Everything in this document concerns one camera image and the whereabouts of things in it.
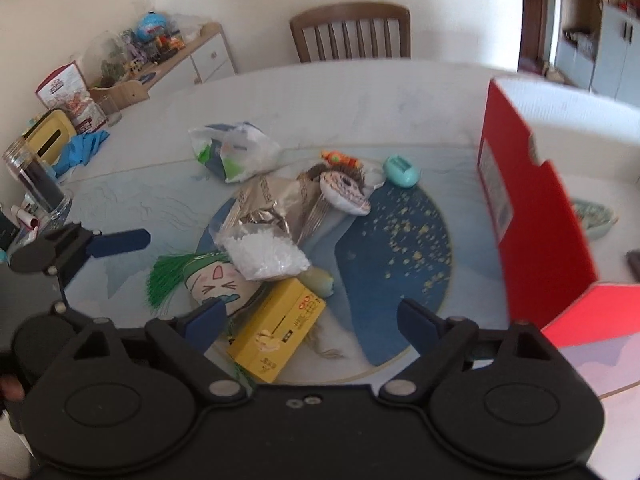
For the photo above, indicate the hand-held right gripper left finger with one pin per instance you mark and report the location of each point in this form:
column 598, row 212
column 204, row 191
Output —
column 206, row 321

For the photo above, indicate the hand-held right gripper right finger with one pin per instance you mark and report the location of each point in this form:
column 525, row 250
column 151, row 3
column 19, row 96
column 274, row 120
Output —
column 417, row 320

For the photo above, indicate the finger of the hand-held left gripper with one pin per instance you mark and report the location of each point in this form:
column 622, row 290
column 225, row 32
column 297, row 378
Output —
column 122, row 242

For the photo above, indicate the green tassel face charm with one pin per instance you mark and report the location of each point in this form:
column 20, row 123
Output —
column 215, row 280

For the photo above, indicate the yellow carton box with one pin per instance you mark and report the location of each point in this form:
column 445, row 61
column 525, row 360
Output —
column 280, row 330

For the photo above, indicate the clear bag of white crystals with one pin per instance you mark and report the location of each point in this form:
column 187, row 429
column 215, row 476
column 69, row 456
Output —
column 267, row 255

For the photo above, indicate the pale yellow soft toy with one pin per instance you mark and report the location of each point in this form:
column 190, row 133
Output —
column 320, row 281

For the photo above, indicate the white green plastic bag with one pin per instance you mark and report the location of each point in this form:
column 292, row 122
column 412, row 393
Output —
column 240, row 152

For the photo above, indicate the red cardboard box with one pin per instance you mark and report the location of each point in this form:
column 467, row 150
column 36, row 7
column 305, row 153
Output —
column 535, row 220

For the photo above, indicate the person's left hand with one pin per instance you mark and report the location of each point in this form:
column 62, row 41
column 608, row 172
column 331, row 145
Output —
column 10, row 388

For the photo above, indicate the pink lip balm tube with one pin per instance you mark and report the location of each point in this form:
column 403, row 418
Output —
column 26, row 217

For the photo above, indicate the blue rubber gloves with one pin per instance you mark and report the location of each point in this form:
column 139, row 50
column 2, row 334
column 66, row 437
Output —
column 80, row 152

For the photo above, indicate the clear jar with dark contents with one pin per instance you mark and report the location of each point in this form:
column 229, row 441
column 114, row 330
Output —
column 37, row 180

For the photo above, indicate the clear drinking glass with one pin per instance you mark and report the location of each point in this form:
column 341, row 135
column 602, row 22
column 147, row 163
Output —
column 109, row 112

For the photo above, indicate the yellow tissue box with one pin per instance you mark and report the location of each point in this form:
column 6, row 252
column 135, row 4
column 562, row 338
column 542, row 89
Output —
column 47, row 135

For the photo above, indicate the teal egg-shaped case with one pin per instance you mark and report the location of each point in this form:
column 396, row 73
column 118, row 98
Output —
column 402, row 172

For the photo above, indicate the wooden desk rack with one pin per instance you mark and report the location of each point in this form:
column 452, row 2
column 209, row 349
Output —
column 122, row 91

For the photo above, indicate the red white printed carton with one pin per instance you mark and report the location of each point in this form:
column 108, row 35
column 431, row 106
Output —
column 70, row 95

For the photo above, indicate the white wooden sideboard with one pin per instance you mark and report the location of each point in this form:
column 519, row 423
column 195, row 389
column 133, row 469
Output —
column 210, row 60

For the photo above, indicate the teal ceramic dish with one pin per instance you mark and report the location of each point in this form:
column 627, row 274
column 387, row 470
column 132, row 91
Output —
column 597, row 220

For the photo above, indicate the blue globe toy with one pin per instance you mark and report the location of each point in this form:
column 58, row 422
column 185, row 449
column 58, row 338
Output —
column 152, row 25

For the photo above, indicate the dark flat object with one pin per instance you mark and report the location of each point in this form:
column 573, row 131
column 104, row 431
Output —
column 634, row 265

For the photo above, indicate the wooden chair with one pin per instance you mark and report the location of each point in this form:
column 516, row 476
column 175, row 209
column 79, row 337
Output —
column 350, row 12

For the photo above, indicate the brown wooden door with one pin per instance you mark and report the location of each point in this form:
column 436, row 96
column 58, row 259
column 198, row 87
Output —
column 532, row 15

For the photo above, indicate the grey hallway cabinet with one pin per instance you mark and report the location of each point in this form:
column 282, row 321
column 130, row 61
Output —
column 612, row 50

